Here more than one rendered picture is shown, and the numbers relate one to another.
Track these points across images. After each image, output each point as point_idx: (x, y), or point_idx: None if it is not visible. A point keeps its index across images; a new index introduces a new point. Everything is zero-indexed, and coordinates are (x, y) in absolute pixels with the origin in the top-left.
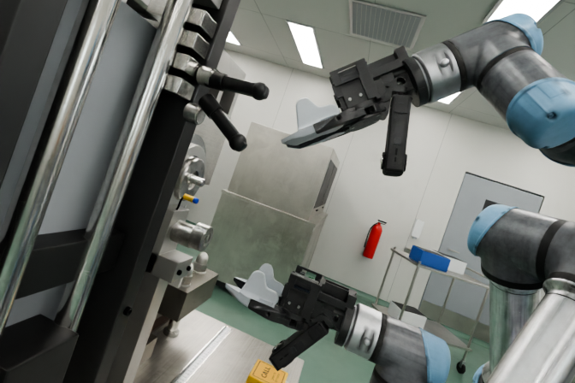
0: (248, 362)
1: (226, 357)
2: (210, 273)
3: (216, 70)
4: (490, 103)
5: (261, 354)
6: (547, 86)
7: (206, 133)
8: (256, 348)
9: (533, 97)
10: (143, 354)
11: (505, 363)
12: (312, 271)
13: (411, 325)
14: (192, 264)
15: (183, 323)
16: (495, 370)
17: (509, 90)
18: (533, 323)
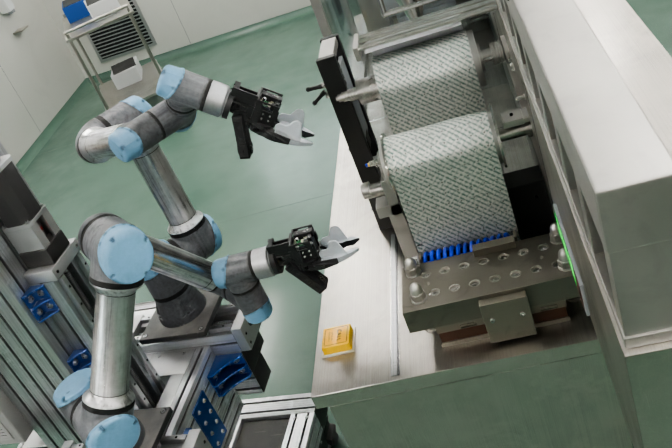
0: (359, 352)
1: (377, 342)
2: (408, 305)
3: (321, 83)
4: (195, 112)
5: (352, 369)
6: None
7: (597, 304)
8: (359, 372)
9: None
10: None
11: (188, 255)
12: (297, 243)
13: (231, 260)
14: (425, 293)
15: (432, 344)
16: (193, 260)
17: None
18: (163, 244)
